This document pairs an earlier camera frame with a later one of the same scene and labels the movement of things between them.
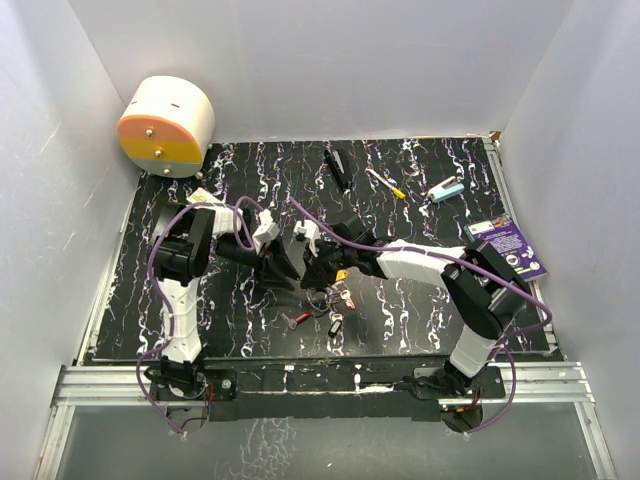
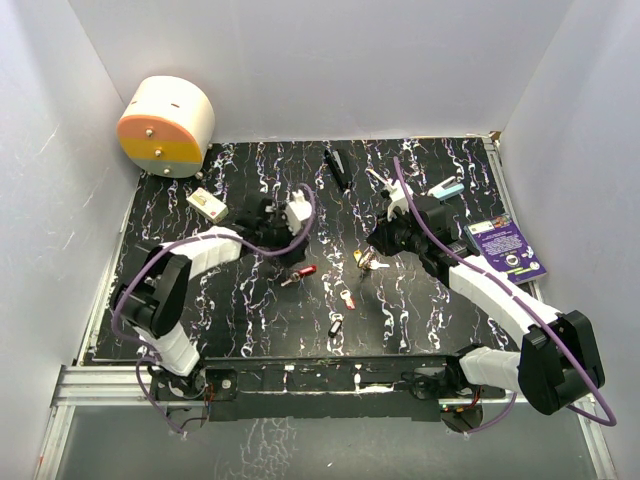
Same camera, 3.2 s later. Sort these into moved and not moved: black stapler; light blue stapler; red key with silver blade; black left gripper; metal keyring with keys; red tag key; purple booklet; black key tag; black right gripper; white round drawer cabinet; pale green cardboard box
Moved: black left gripper; black right gripper; metal keyring with keys; red key with silver blade
Not moved: pale green cardboard box; black stapler; white round drawer cabinet; light blue stapler; red tag key; purple booklet; black key tag
